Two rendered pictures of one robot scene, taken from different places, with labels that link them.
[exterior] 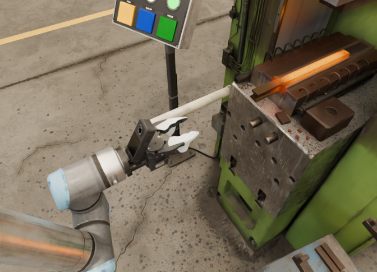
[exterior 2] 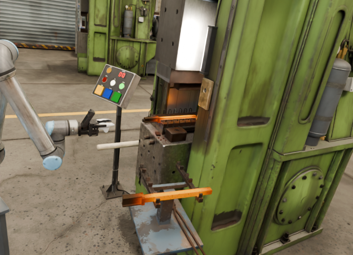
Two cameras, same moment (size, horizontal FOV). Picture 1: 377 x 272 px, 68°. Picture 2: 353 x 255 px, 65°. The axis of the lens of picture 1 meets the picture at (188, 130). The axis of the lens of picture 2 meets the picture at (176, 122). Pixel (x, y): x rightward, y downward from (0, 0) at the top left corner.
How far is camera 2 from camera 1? 1.14 m
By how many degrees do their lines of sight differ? 28
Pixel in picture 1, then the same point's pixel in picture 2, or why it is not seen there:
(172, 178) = (105, 205)
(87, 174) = (63, 123)
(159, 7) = (115, 88)
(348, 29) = not seen: hidden behind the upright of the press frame
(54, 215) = (13, 213)
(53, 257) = (42, 137)
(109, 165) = (72, 122)
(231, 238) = (135, 243)
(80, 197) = (56, 131)
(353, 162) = (191, 162)
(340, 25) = not seen: hidden behind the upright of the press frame
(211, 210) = (126, 226)
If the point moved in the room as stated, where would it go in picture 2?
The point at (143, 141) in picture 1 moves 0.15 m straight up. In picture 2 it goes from (89, 116) to (89, 91)
